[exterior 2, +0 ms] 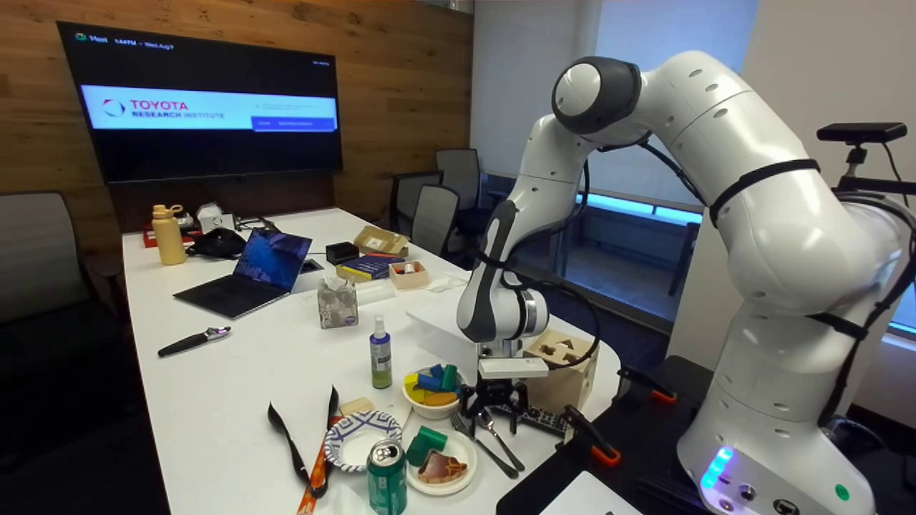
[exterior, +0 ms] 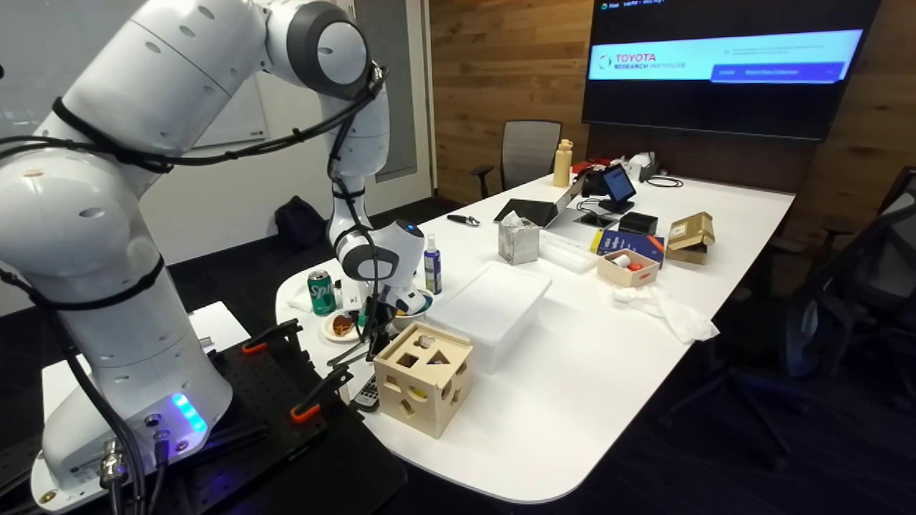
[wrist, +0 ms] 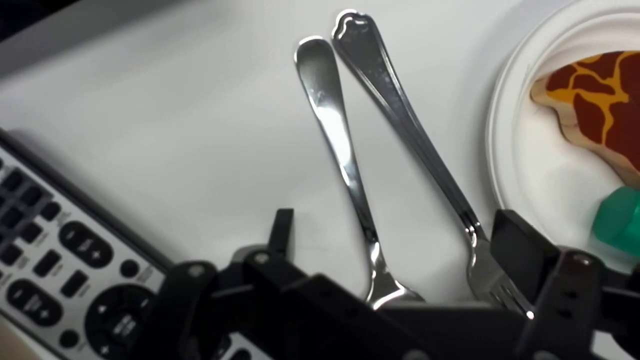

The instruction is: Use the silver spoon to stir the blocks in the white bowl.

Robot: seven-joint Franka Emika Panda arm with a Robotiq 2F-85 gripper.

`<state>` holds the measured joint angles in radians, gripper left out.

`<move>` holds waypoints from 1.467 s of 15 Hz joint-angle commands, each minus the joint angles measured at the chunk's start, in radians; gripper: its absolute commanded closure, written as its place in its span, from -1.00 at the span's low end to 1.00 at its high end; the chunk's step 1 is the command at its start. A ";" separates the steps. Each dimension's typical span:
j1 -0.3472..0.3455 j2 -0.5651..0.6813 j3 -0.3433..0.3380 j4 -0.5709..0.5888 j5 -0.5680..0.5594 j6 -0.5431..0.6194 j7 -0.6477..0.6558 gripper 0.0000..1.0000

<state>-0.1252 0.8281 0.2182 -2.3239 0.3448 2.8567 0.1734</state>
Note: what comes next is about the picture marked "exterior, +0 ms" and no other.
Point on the dark office chair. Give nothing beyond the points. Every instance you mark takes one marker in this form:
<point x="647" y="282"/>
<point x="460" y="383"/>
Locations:
<point x="849" y="296"/>

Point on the clear plastic box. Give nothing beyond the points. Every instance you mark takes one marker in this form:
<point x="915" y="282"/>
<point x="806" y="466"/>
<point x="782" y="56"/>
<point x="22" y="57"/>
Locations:
<point x="570" y="253"/>

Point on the tan cardboard box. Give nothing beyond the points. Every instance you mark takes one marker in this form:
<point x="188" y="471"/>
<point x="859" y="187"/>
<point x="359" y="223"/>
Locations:
<point x="692" y="235"/>

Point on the brown food piece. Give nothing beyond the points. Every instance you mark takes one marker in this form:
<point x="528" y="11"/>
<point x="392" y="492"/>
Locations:
<point x="342" y="328"/>

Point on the small wooden tray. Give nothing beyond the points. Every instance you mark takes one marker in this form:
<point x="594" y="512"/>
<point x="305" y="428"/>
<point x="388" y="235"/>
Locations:
<point x="627" y="270"/>

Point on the wooden shape sorter cube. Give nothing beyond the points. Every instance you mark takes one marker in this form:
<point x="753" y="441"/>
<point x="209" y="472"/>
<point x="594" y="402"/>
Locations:
<point x="424" y="380"/>

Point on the blue box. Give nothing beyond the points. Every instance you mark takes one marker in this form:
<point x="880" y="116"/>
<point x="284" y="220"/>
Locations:
<point x="634" y="243"/>

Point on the black cloth pouch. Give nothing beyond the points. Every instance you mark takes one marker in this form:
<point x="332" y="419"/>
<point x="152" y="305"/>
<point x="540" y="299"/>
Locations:
<point x="594" y="183"/>

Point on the wall mounted TV screen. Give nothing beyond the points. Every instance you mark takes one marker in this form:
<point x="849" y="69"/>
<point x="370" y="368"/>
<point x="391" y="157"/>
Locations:
<point x="726" y="96"/>

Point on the yellow water bottle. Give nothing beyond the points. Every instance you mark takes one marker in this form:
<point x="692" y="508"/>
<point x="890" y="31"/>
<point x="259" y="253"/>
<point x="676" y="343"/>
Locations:
<point x="563" y="164"/>

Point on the white plastic bag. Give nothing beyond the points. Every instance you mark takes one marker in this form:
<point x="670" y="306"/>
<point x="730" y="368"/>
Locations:
<point x="667" y="315"/>

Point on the black bag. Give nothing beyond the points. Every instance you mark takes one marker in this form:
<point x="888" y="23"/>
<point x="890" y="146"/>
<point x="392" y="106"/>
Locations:
<point x="302" y="223"/>

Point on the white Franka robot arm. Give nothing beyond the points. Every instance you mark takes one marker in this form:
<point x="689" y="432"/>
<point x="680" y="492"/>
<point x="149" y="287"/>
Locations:
<point x="95" y="239"/>

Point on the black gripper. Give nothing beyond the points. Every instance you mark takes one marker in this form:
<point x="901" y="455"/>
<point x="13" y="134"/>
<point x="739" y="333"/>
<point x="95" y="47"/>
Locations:
<point x="380" y="305"/>

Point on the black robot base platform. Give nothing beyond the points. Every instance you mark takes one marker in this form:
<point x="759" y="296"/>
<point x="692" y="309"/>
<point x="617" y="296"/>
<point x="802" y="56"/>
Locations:
<point x="266" y="448"/>

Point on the green soda can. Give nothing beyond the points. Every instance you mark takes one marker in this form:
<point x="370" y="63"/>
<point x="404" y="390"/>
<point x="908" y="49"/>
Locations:
<point x="321" y="293"/>

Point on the small white plate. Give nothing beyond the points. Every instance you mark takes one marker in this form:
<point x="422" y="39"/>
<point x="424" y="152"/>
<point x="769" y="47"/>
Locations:
<point x="342" y="336"/>

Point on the black laptop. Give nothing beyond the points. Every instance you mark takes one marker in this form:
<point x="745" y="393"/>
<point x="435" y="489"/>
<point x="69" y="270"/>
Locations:
<point x="531" y="213"/>

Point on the black orange clamp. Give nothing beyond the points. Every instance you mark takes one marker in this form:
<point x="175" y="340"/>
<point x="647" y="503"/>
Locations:
<point x="272" y="338"/>
<point x="319" y="395"/>

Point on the white bowl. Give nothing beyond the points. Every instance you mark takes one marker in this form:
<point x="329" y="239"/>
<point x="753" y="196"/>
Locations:
<point x="417" y="305"/>

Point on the white plastic bin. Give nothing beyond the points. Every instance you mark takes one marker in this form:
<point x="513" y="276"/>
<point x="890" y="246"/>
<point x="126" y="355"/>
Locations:
<point x="490" y="305"/>

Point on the black marker pen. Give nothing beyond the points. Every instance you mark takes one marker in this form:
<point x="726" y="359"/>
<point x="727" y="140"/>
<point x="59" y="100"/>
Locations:
<point x="464" y="220"/>

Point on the grey office chair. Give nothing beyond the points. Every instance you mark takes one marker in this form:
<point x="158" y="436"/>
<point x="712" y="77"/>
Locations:
<point x="531" y="152"/>

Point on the black box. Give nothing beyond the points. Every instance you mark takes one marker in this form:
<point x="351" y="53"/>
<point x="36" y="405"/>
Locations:
<point x="639" y="223"/>

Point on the small white device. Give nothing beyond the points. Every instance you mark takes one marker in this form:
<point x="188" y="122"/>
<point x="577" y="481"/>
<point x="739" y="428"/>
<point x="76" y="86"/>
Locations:
<point x="643" y="164"/>

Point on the small tablet on stand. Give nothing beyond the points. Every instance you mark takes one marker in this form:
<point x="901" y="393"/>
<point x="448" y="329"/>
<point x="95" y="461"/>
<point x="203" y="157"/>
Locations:
<point x="619" y="183"/>

